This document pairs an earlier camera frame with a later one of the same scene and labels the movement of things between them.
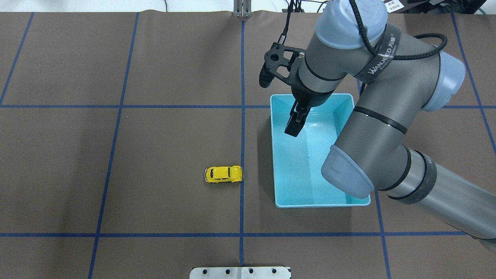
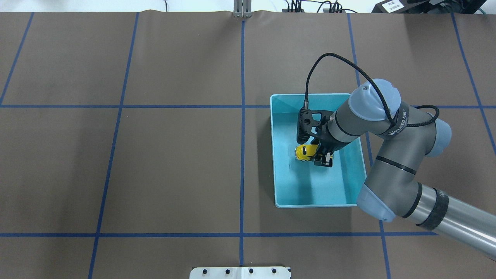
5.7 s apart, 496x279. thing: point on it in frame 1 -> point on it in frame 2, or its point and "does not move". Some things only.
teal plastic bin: x=298 y=161 does not move
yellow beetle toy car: x=220 y=174 -> x=302 y=152
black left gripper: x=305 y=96 -> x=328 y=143
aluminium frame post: x=242 y=8 does not move
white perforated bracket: x=240 y=272 does not move
